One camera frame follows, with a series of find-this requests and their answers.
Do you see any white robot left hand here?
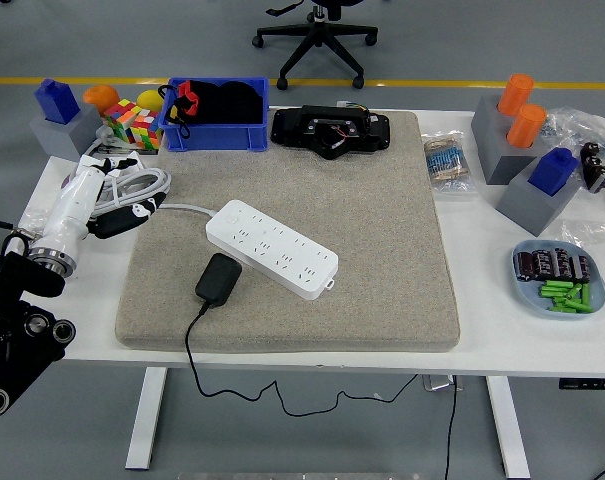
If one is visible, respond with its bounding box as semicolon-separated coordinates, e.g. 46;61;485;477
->
36;155;167;251

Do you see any black plug adapter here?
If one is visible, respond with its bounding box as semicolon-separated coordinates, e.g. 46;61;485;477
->
195;252;243;305

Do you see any thin black plug cord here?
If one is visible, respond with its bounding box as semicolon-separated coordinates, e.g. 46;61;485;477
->
183;299;421;417

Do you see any white power strip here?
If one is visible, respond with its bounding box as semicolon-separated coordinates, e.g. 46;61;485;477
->
205;199;340;302

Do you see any white cardboard box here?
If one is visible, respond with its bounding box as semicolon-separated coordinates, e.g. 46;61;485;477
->
77;153;114;174

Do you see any colourful puzzle cube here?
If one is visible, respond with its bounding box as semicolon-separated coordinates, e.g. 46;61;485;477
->
129;110;165;151
103;99;139;144

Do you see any blue block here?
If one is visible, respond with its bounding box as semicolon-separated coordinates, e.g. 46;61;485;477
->
34;78;81;125
526;147;579;197

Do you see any orange ball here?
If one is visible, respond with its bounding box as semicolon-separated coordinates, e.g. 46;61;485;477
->
82;84;121;117

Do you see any yellow ball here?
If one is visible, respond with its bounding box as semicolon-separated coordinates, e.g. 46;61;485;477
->
135;89;164;111

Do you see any blue plastic bin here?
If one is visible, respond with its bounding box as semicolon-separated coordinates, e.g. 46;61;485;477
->
160;76;271;153

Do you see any black pouch with red trim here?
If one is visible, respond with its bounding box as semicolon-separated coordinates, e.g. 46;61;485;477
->
157;79;264;139

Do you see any white table leg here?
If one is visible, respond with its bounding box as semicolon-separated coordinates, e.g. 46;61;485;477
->
125;367;169;471
485;375;532;480

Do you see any black electronic module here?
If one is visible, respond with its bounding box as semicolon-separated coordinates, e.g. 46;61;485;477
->
270;103;392;161

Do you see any grey-brown mat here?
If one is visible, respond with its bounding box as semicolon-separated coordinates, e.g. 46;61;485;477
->
114;110;461;354

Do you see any black office chair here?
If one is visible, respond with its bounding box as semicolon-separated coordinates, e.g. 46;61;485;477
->
251;0;379;91

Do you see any clear bag of resistors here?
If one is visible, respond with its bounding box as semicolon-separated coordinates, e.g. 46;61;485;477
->
420;130;479;196

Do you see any large grey block holder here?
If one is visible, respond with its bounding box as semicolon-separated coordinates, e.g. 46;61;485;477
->
470;94;548;186

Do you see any black capacitor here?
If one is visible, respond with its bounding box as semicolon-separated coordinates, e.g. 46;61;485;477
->
551;248;573;279
531;248;556;279
515;251;536;282
571;254;592;284

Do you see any orange cylinder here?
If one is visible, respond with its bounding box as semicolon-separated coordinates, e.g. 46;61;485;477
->
505;103;547;149
496;73;535;117

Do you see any light blue plate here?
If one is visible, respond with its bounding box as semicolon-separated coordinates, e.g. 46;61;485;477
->
511;238;605;321

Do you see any clear bag of screws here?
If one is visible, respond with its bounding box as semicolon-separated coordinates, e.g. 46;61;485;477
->
539;107;605;151

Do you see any clear plastic bag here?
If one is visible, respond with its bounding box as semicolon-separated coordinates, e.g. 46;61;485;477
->
561;219;605;291

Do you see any bag of black capacitors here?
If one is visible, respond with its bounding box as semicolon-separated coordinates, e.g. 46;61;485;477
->
579;141;605;194

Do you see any black table control panel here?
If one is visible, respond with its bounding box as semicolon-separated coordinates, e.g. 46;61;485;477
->
558;378;605;391

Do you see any coiled white power cable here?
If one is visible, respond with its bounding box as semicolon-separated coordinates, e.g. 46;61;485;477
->
89;167;216;221

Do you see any metal bracket under table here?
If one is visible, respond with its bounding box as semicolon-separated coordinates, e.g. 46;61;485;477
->
421;373;464;392

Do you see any black hanging cable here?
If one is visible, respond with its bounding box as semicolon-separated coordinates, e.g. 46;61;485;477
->
444;375;458;480

